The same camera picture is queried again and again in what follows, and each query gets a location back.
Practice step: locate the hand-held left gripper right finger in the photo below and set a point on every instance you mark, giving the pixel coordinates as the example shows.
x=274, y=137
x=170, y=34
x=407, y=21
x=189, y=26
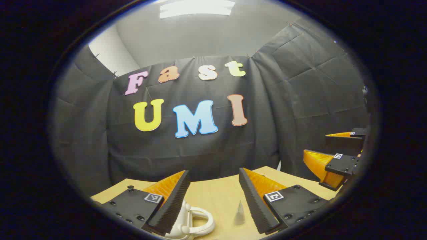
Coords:
x=255, y=203

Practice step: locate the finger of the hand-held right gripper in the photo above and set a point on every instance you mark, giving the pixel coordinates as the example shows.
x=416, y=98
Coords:
x=343, y=165
x=347, y=143

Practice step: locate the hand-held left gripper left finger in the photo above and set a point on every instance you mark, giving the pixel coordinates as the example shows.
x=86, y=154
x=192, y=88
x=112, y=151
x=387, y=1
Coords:
x=173, y=203

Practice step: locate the black backdrop cloth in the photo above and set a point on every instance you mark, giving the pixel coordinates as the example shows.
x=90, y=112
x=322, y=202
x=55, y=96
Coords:
x=206, y=153

